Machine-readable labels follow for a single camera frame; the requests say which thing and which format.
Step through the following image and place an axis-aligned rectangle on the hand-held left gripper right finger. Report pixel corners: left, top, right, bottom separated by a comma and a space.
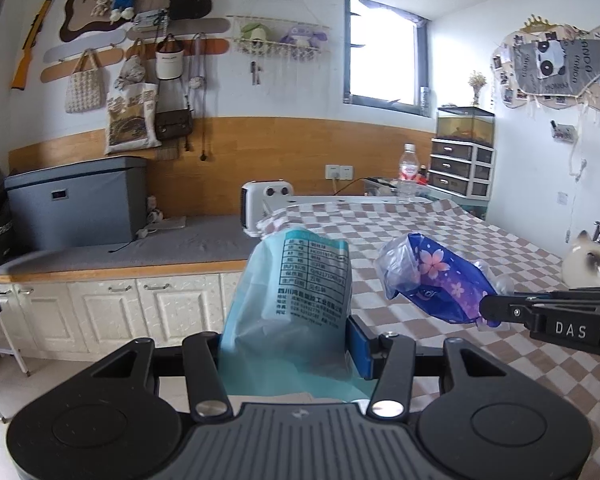
347, 316, 517, 421

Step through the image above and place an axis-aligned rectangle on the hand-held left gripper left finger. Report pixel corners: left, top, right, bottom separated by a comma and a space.
91, 332, 231, 423

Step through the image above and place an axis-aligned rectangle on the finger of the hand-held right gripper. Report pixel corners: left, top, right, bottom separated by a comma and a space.
480, 287, 600, 326

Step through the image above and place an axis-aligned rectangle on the purple flowered tissue packet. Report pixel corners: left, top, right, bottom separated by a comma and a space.
375, 232, 513, 331

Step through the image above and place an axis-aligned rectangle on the teal printed plastic packet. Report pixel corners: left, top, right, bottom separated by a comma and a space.
219, 226, 376, 403

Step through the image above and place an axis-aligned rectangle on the white cat dark face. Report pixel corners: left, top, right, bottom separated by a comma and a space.
562, 230, 600, 291

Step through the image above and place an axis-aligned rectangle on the white low cabinet row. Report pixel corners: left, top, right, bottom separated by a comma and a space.
0, 270, 248, 362

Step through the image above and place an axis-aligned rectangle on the grey counter mat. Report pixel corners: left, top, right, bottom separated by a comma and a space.
0, 215, 262, 277

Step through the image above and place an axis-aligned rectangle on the plastic drawer unit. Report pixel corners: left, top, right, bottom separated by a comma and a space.
427, 137, 496, 199

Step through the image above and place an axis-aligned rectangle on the clear water bottle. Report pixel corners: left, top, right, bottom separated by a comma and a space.
397, 143, 421, 205

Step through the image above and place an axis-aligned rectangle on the glass aquarium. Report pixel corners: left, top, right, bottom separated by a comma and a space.
437, 106, 496, 143

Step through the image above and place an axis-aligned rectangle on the grey storage box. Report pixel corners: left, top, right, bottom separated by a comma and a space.
5, 156, 148, 254

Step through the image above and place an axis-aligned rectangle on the dried flower vase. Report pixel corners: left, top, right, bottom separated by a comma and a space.
469, 71, 487, 107

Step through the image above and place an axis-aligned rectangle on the brown leather satchel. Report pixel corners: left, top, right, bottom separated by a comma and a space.
154, 109, 195, 142

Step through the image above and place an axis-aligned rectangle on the printed canvas tote bag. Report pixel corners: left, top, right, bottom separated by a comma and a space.
104, 82, 162, 156

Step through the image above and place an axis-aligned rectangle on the grey framed window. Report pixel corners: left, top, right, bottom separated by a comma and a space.
344, 0, 429, 118

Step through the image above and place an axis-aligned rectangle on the cream knitted tote bag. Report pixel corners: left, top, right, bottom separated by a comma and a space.
64, 50, 106, 114

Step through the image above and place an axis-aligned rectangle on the white bucket bag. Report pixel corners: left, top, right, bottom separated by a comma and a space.
155, 35, 186, 81

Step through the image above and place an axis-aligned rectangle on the purple plush toy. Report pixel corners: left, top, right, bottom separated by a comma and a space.
280, 25, 329, 47

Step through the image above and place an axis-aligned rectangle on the black hanging bag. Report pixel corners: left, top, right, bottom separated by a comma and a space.
169, 0, 204, 22

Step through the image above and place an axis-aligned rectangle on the toy rifle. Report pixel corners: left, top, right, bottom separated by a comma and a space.
11, 0, 67, 92

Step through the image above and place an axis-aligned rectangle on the small wall photo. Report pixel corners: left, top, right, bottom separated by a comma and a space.
551, 120, 579, 144

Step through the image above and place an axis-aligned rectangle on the panda photo wall board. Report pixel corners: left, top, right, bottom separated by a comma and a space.
490, 14, 600, 119

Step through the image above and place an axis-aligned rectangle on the small round string pouch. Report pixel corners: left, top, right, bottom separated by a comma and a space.
189, 34, 207, 92

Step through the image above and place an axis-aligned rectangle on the white wall shelf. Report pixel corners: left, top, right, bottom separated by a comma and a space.
226, 14, 331, 62

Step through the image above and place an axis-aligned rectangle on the wooden wall hook board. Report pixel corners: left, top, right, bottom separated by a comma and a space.
40, 37, 230, 84

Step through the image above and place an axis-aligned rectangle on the grey wall hook board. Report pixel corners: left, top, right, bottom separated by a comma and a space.
44, 17, 231, 65

